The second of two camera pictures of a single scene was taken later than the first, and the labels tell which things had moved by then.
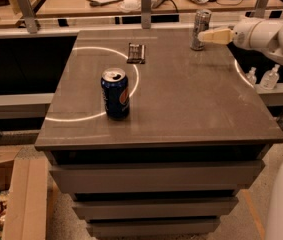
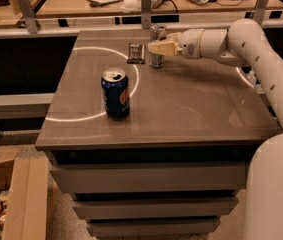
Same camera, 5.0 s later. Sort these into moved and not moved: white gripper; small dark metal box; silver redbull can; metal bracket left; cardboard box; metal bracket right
Moved: silver redbull can; white gripper
Not moved: metal bracket right; small dark metal box; cardboard box; metal bracket left
